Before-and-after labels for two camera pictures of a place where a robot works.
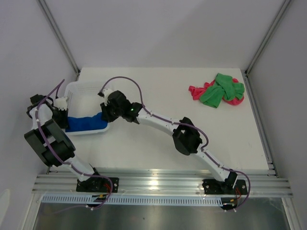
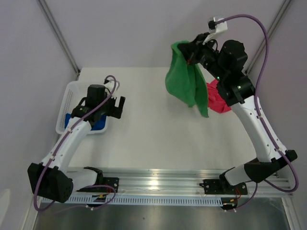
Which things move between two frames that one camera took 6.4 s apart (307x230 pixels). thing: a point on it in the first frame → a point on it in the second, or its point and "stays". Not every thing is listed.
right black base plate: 211,186 stays
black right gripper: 106,116 → 191,51
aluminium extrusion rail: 161,183 stays
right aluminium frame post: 283,7 stays
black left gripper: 64,124 → 115,111
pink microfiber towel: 195,92 → 216,101
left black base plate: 98,184 stays
